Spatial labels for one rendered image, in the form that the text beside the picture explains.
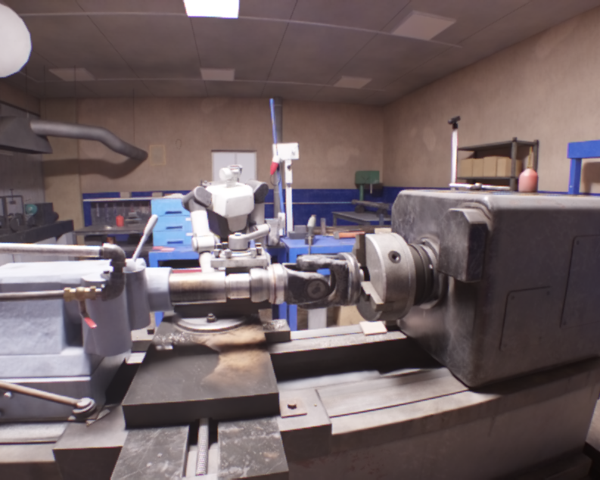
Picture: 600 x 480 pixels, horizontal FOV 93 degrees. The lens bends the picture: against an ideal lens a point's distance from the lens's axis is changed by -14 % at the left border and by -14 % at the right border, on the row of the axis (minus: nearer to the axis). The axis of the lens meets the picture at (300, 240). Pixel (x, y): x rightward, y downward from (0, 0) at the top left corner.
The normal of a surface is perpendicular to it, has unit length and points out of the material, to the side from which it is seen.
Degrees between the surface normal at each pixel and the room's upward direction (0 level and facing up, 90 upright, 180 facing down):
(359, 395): 0
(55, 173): 90
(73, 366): 62
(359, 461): 90
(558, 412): 90
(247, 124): 90
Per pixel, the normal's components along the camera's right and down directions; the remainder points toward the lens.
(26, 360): 0.18, -0.32
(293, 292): -0.11, 0.16
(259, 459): 0.00, -0.99
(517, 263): 0.21, 0.16
